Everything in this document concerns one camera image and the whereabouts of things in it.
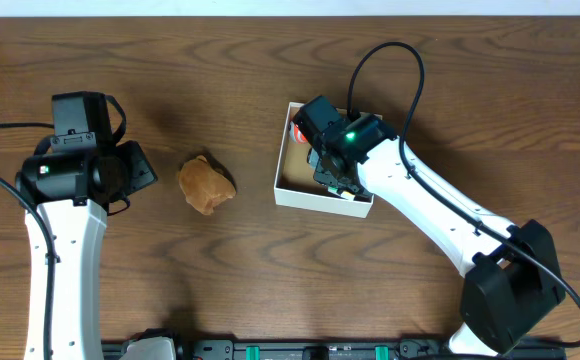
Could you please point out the colourful puzzle cube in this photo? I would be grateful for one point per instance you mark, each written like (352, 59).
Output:
(346, 195)

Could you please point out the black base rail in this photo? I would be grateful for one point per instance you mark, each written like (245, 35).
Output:
(171, 345)

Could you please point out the white cardboard box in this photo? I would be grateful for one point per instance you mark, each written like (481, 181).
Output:
(294, 185)

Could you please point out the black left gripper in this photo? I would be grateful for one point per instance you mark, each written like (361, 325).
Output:
(137, 164)

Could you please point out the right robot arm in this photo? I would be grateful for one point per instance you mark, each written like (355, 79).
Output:
(512, 278)

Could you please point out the brown plush toy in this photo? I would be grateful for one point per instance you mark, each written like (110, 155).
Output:
(203, 186)

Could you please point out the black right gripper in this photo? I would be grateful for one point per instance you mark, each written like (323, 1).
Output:
(335, 181)

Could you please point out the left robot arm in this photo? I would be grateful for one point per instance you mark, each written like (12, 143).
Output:
(67, 186)

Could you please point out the orange ball with eye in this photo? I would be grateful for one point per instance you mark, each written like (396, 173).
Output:
(296, 135)

